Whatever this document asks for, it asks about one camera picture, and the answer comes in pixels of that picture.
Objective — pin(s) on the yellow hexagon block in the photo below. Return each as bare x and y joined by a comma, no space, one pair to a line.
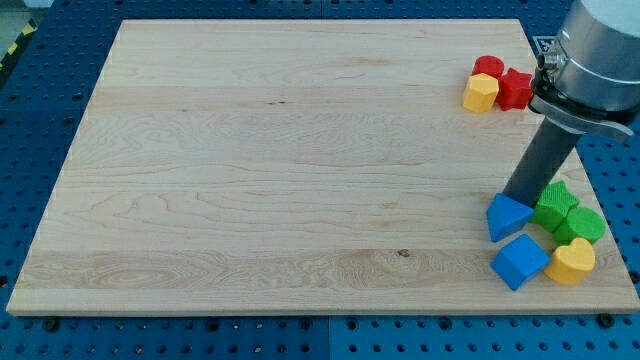
480,93

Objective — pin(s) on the green star block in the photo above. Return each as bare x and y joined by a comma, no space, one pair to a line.
553,206

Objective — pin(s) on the red star block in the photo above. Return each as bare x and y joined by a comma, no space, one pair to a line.
514,90

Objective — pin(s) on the green cylinder block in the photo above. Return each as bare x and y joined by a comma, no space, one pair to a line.
580,222

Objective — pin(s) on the blue cube block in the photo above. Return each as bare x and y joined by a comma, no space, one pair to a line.
519,261

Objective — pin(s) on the blue triangle block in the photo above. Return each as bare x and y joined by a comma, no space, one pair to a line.
506,216

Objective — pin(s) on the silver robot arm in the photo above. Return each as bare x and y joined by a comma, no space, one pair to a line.
585,83

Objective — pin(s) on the light wooden board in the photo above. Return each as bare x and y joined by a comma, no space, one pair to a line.
293,167

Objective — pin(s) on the yellow heart block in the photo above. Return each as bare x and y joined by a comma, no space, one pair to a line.
571,264

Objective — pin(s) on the red cylinder block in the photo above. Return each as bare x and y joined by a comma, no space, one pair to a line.
489,65

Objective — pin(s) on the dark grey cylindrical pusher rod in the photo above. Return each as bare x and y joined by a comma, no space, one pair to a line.
547,151

